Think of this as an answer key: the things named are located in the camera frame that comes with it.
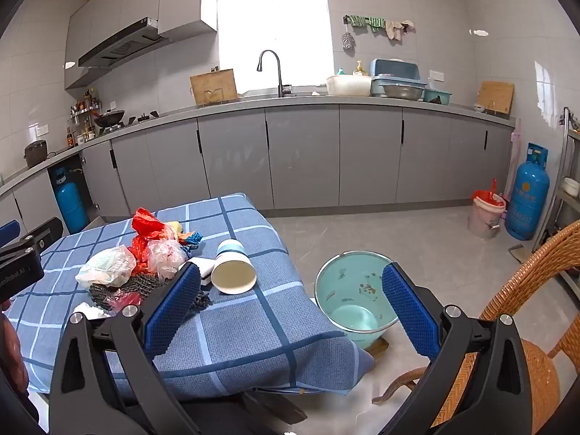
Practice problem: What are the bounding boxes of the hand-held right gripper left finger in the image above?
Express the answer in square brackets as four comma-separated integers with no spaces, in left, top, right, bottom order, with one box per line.
[50,260,202,435]

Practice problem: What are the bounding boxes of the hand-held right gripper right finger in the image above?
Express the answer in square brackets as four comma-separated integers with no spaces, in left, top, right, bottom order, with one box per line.
[381,262,533,435]

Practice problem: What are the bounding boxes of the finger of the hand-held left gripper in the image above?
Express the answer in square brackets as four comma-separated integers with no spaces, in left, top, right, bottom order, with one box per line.
[0,220,21,246]
[20,216,64,254]

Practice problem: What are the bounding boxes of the black mesh net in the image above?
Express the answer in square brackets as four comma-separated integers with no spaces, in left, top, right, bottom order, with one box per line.
[88,274,211,315]

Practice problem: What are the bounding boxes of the pink transparent plastic bag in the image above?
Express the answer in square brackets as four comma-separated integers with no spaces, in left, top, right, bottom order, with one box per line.
[105,291,142,313]

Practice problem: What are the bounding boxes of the small white box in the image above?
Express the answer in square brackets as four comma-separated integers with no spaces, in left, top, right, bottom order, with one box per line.
[183,257,216,287]

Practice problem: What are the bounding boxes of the clear plastic bag red print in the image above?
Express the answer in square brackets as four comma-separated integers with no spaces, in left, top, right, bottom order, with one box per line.
[146,236,187,280]

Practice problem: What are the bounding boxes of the teal plastic bin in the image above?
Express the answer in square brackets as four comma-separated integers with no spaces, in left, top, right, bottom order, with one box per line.
[314,250,402,349]

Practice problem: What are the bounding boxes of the white paper cup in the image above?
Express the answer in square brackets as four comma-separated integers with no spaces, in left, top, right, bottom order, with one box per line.
[211,239,257,294]

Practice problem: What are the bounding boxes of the white plastic bag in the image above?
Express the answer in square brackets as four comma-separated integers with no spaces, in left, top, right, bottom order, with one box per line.
[75,245,137,288]

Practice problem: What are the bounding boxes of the person's left hand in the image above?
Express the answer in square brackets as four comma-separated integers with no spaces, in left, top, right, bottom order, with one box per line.
[0,314,29,391]

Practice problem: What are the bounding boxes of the blue gas cylinder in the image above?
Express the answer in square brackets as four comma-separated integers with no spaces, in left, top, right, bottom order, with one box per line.
[53,167,89,235]
[504,142,551,242]

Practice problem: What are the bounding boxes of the blue checked tablecloth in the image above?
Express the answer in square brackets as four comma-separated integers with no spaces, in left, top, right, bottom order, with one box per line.
[9,192,376,402]

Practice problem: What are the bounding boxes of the spice rack with bottles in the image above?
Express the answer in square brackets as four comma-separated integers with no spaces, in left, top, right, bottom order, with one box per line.
[67,88,101,146]

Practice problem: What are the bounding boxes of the white bucket red rim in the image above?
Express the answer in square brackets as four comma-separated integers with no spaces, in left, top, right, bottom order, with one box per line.
[468,190,507,240]

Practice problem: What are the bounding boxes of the black wok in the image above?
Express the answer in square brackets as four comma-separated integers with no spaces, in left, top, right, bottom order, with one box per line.
[88,109,126,128]

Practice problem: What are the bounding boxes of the wicker chair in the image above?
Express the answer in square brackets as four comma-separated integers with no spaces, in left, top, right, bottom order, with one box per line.
[372,220,580,429]

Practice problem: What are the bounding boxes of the gas stove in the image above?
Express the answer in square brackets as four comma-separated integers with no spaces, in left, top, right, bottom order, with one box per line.
[97,109,160,136]

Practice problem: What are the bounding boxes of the metal shelf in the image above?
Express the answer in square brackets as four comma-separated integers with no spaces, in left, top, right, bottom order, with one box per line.
[532,106,580,282]

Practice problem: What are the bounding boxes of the grey kitchen counter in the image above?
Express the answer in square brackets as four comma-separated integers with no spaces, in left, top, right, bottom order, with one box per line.
[0,95,517,236]

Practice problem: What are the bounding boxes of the black range hood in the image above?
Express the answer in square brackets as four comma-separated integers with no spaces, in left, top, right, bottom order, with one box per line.
[78,17,175,70]

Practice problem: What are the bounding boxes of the metal basin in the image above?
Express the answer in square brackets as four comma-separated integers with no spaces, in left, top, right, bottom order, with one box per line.
[382,83,422,99]

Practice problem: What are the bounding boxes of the wooden cutting board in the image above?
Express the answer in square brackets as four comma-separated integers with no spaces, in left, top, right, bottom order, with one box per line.
[476,80,515,115]
[189,69,239,107]

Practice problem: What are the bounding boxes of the white plastic basin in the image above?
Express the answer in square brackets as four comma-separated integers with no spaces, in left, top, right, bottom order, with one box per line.
[326,74,372,97]

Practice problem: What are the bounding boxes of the blue dish rack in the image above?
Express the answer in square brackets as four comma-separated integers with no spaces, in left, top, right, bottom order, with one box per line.
[369,58,429,98]

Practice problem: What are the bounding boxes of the dark kitchen faucet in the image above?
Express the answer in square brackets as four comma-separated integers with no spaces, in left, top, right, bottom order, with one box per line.
[257,50,291,98]

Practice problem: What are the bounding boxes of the beige hanging gloves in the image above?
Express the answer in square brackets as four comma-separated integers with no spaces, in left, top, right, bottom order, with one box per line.
[385,19,415,45]

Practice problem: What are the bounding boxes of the green hanging cloth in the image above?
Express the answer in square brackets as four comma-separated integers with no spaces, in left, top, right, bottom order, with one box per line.
[347,14,386,33]

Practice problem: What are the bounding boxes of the window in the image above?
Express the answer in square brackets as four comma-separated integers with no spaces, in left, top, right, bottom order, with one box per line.
[217,0,334,96]

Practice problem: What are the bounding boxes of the grey wall cabinets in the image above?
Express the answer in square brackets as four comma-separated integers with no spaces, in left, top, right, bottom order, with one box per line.
[65,0,218,90]

